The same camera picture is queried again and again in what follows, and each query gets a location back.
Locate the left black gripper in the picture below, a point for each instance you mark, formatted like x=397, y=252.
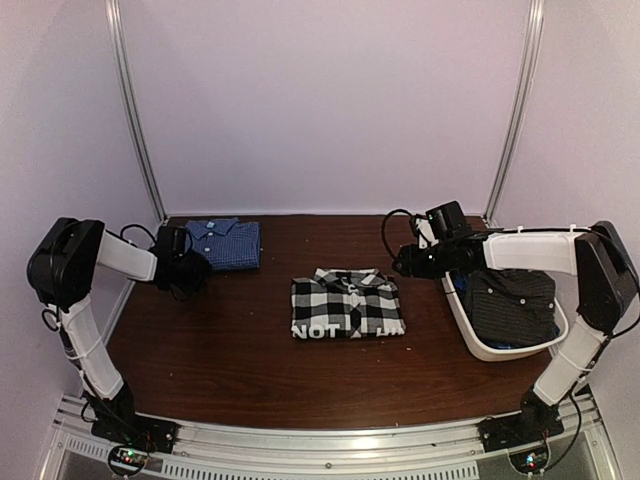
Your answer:
x=203, y=266

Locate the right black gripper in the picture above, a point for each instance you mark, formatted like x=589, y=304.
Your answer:
x=411, y=264

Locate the blue shirt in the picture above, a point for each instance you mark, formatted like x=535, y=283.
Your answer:
x=227, y=243

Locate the black white checked shirt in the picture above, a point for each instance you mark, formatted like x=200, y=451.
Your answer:
x=345, y=304

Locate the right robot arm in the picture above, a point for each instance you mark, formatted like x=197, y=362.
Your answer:
x=607, y=283

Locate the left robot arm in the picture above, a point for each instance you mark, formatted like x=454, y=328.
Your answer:
x=61, y=272

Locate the dark striped shirt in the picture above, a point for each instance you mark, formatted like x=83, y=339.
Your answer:
x=511, y=307

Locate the white plastic basket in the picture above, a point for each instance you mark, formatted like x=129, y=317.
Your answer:
x=454, y=288

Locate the left small circuit board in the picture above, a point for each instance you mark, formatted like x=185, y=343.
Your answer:
x=126, y=461

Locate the small circuit board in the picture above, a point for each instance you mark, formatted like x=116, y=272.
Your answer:
x=126, y=461
x=530, y=461

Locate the right small circuit board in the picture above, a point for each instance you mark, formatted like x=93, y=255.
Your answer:
x=530, y=461

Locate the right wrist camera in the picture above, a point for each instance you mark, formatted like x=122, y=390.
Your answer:
x=422, y=230

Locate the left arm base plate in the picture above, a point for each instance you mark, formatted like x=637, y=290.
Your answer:
x=144, y=433

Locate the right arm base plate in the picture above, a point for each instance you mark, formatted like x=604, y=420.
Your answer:
x=507, y=432

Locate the front aluminium rail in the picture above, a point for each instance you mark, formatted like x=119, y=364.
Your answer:
x=450, y=450

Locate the right aluminium frame post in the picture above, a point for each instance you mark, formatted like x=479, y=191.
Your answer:
x=529, y=61

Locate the aluminium frame post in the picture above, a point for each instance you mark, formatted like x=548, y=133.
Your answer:
x=132, y=115
x=529, y=61

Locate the left aluminium frame post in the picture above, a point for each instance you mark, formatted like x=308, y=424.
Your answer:
x=132, y=115

